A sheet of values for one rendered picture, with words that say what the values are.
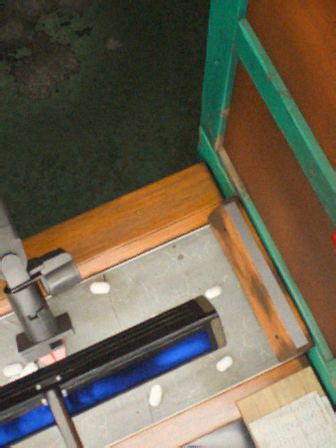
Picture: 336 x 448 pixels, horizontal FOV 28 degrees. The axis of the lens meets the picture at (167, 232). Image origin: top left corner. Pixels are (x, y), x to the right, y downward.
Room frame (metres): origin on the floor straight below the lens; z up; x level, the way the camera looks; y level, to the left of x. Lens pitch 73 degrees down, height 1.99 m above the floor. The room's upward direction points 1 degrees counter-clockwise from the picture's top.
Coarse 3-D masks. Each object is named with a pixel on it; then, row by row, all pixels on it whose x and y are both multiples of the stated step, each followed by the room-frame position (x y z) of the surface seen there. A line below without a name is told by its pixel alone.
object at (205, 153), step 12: (204, 144) 0.53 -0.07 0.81; (204, 156) 0.52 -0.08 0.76; (216, 156) 0.49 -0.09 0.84; (216, 168) 0.48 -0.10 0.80; (216, 180) 0.47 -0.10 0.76; (228, 180) 0.44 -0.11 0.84; (228, 192) 0.43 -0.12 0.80; (312, 348) 0.13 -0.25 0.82; (312, 360) 0.12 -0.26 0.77; (324, 372) 0.09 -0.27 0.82; (324, 384) 0.07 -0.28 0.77
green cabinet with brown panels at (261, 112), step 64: (256, 0) 0.48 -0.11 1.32; (320, 0) 0.39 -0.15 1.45; (256, 64) 0.44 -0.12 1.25; (320, 64) 0.36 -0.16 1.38; (256, 128) 0.43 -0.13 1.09; (320, 128) 0.33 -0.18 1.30; (256, 192) 0.38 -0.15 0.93; (320, 192) 0.27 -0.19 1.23; (320, 256) 0.23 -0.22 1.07; (320, 320) 0.17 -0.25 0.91
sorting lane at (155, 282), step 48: (192, 240) 0.35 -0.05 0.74; (144, 288) 0.26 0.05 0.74; (192, 288) 0.26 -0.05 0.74; (240, 288) 0.26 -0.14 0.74; (0, 336) 0.17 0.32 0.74; (96, 336) 0.17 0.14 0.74; (240, 336) 0.17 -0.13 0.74; (0, 384) 0.09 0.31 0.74; (144, 384) 0.08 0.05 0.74; (192, 384) 0.08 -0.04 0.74; (48, 432) 0.00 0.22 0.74; (96, 432) 0.00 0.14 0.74
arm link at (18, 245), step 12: (0, 192) 0.37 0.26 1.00; (0, 204) 0.35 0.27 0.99; (0, 216) 0.33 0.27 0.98; (0, 228) 0.31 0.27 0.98; (12, 228) 0.32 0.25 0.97; (0, 240) 0.30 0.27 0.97; (12, 240) 0.30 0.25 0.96; (0, 252) 0.28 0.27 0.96; (12, 252) 0.28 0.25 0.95; (24, 252) 0.28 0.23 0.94; (24, 264) 0.27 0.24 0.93; (0, 276) 0.24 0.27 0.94
